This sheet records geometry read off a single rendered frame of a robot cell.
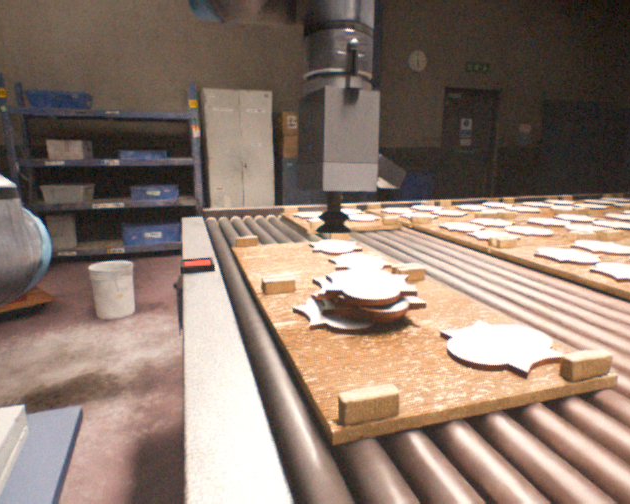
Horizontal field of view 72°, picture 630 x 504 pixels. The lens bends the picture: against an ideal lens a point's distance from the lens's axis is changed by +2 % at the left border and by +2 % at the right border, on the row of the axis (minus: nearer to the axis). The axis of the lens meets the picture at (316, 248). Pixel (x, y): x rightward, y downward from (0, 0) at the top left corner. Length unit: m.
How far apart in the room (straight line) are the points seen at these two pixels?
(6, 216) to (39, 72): 5.46
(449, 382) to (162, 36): 5.70
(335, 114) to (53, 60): 5.62
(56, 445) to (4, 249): 0.22
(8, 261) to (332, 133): 0.37
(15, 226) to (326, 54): 0.39
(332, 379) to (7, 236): 0.39
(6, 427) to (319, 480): 0.33
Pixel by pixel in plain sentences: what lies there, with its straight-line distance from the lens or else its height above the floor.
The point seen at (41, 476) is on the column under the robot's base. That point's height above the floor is 0.87.
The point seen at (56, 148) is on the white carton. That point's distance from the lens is 5.41.
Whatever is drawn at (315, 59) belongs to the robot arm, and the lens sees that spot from 0.48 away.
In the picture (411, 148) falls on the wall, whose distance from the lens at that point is 6.85.
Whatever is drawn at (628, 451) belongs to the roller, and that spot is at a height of 0.91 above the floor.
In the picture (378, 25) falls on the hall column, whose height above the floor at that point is 2.54.
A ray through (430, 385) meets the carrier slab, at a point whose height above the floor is 0.94.
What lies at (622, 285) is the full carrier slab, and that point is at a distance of 1.01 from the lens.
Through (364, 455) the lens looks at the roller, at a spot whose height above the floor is 0.92.
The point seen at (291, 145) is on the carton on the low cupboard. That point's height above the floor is 1.27.
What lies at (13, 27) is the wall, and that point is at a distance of 6.13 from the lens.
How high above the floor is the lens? 1.19
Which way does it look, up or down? 13 degrees down
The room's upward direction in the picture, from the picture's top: straight up
